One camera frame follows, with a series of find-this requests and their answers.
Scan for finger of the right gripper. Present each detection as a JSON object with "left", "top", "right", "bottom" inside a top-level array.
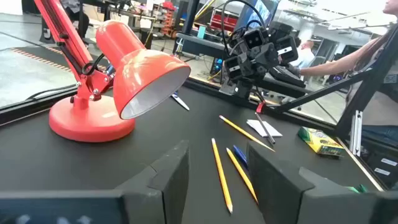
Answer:
[
  {"left": 223, "top": 55, "right": 247, "bottom": 82},
  {"left": 275, "top": 35, "right": 299, "bottom": 65}
]

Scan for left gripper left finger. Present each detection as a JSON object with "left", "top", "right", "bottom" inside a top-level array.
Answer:
[{"left": 0, "top": 139, "right": 190, "bottom": 224}]

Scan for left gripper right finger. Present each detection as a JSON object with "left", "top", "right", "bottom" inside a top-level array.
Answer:
[{"left": 247, "top": 142, "right": 398, "bottom": 224}]

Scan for yellow wooden pencil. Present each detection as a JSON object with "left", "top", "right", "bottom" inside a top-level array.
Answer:
[
  {"left": 226, "top": 147, "right": 259, "bottom": 205},
  {"left": 211, "top": 138, "right": 234, "bottom": 215},
  {"left": 218, "top": 114, "right": 276, "bottom": 153}
]

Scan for blue pen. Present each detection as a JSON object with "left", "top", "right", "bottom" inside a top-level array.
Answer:
[{"left": 233, "top": 144, "right": 249, "bottom": 170}]

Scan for white notepad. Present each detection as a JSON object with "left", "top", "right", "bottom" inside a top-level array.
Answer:
[{"left": 246, "top": 119, "right": 284, "bottom": 138}]

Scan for blue-handled scissors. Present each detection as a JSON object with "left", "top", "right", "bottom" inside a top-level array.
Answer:
[{"left": 170, "top": 90, "right": 190, "bottom": 111}]

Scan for yellow green crayon box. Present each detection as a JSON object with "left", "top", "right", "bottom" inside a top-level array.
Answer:
[{"left": 297, "top": 126, "right": 346, "bottom": 157}]

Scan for computer tower blue light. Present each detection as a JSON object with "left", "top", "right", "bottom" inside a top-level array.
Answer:
[{"left": 212, "top": 57, "right": 224, "bottom": 75}]

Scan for person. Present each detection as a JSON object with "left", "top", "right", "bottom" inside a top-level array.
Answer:
[
  {"left": 290, "top": 39, "right": 317, "bottom": 69},
  {"left": 60, "top": 0, "right": 91, "bottom": 40},
  {"left": 287, "top": 0, "right": 398, "bottom": 147}
]

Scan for dark grey side desk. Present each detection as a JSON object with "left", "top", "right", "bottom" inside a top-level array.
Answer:
[{"left": 175, "top": 32, "right": 237, "bottom": 60}]

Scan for blue-screen monitor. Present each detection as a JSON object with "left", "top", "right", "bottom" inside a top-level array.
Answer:
[{"left": 234, "top": 0, "right": 280, "bottom": 30}]

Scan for red storage bin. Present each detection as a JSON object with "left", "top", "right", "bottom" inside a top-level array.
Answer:
[{"left": 210, "top": 8, "right": 239, "bottom": 32}]

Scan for grey mechanical pencil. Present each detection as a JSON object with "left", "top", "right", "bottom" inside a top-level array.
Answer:
[{"left": 254, "top": 111, "right": 277, "bottom": 146}]

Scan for black pole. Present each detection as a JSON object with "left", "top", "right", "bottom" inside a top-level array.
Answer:
[{"left": 181, "top": 0, "right": 201, "bottom": 35}]

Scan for orange rack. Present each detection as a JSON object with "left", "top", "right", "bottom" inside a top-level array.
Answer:
[{"left": 160, "top": 1, "right": 177, "bottom": 37}]

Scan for red desk lamp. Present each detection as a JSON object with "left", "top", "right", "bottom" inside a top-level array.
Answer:
[{"left": 33, "top": 0, "right": 192, "bottom": 143}]

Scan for black case white labels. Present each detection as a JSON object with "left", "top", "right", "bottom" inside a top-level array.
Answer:
[{"left": 360, "top": 136, "right": 398, "bottom": 190}]

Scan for black orange-striped floor mat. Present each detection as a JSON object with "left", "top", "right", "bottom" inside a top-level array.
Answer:
[{"left": 9, "top": 45, "right": 108, "bottom": 74}]

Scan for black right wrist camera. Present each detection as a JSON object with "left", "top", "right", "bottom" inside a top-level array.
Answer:
[{"left": 243, "top": 28, "right": 266, "bottom": 50}]

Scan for silver metal bracket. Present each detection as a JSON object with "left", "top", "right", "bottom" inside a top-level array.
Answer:
[{"left": 349, "top": 110, "right": 364, "bottom": 157}]

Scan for black power cord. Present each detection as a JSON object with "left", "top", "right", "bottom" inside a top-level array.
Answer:
[{"left": 26, "top": 83, "right": 78, "bottom": 101}]

